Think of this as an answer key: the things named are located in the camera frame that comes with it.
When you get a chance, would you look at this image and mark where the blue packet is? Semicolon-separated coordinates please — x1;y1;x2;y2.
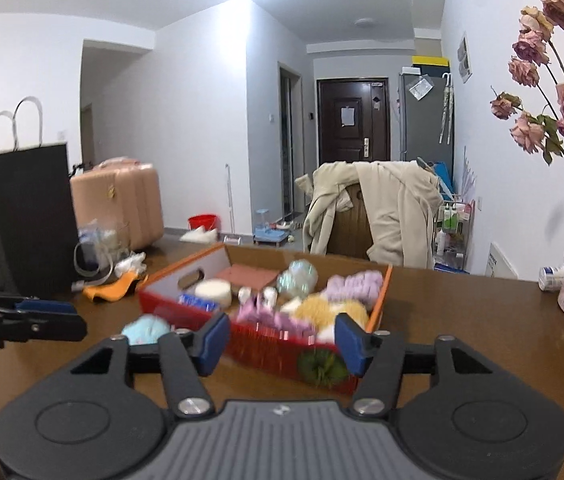
178;292;220;313

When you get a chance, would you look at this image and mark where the blue pet feeder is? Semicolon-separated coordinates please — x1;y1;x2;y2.
253;208;295;247

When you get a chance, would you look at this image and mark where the white crumpled plastic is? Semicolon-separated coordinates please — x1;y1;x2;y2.
114;252;148;278

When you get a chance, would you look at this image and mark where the white bag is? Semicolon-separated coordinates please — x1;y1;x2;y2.
179;226;220;243

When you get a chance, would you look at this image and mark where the pink wall decoration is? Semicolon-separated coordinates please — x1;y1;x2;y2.
462;147;478;198

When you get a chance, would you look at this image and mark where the pink fluffy scrunchie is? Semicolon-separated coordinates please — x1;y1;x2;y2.
234;294;318;343

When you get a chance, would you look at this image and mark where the cart with bottles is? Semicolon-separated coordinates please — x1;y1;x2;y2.
434;199;475;273

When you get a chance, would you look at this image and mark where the orange cloth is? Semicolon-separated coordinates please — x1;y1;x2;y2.
83;272;150;303

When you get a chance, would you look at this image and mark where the clear plastic bag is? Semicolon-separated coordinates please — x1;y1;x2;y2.
408;76;435;101

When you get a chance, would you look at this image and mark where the beige coat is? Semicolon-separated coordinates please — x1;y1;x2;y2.
354;160;445;268

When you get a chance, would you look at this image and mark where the dark brown entrance door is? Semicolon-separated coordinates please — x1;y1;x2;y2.
317;78;391;165

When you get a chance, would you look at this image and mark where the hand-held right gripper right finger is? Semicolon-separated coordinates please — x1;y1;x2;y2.
334;312;495;418

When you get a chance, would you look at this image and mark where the pink suitcase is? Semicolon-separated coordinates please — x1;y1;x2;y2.
69;157;165;253

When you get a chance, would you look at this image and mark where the white board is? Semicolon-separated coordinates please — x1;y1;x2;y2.
484;242;519;281

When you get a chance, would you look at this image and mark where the white folded umbrella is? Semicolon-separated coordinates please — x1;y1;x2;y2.
439;72;457;146

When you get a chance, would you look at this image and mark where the cream jacket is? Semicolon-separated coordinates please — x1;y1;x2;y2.
296;162;359;256

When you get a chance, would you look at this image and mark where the small white bottle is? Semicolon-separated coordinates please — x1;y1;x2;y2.
538;265;564;292

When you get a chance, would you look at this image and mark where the green fluffy pom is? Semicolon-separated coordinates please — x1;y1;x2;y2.
297;350;350;388

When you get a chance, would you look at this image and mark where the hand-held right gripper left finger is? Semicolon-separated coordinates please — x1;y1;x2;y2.
69;312;233;418

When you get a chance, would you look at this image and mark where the wooden chair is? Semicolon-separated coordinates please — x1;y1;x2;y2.
327;182;435;263

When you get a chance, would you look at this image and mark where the yellow fluffy pom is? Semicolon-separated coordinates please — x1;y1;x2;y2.
292;294;370;333

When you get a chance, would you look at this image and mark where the dark side door frame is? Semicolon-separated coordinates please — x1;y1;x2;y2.
279;61;304;221

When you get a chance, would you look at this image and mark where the light blue fluffy pom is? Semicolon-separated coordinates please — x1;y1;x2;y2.
122;314;172;347

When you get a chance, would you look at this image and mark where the reddish brown flat pad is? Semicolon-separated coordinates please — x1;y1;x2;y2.
212;265;288;291

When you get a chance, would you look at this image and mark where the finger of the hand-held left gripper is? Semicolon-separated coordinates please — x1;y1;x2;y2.
2;312;88;343
9;297;77;317

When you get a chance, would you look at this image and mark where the white round sponge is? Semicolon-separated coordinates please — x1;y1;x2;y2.
194;280;235;308

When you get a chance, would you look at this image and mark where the small white soft piece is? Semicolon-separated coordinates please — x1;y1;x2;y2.
239;285;279;307

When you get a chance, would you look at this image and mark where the clear jar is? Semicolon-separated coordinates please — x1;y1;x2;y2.
74;220;130;281

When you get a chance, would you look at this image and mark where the pale green shiny ball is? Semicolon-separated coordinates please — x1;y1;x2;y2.
277;259;319;297

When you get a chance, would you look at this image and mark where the red bucket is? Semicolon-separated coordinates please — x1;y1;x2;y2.
188;214;220;233

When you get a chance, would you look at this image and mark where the orange-edged cardboard box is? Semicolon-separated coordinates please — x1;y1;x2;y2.
137;242;394;396

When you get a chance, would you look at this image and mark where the white mop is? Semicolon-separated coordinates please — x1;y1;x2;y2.
224;162;250;246

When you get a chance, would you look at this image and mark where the white electrical panel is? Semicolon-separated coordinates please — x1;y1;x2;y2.
457;31;474;85

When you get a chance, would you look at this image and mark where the blue bag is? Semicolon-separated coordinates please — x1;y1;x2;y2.
429;160;455;196

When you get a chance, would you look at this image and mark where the grey refrigerator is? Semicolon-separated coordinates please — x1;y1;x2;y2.
398;71;455;163

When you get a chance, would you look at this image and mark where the black paper bag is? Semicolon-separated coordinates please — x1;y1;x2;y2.
0;96;80;301

